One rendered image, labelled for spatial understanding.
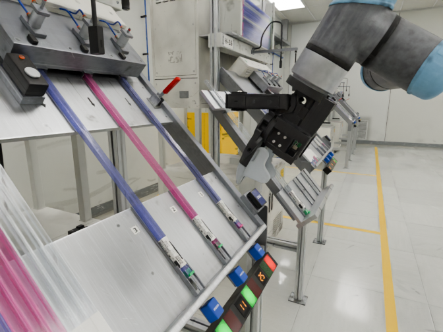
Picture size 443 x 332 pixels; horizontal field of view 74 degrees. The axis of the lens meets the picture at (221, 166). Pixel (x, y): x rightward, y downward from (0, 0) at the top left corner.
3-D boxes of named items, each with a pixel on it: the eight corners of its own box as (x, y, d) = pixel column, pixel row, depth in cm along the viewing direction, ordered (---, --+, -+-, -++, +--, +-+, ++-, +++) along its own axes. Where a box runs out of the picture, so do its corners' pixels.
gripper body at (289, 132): (287, 168, 47) (334, 102, 42) (244, 138, 49) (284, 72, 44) (298, 160, 53) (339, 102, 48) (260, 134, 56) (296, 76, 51)
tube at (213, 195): (239, 228, 71) (242, 225, 70) (236, 230, 69) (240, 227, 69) (118, 76, 78) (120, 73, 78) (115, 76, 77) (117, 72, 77)
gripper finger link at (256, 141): (242, 168, 49) (269, 124, 46) (235, 163, 50) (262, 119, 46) (252, 163, 54) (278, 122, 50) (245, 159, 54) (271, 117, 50)
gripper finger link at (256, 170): (252, 203, 51) (280, 161, 48) (225, 183, 53) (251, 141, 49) (258, 198, 54) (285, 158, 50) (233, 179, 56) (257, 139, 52)
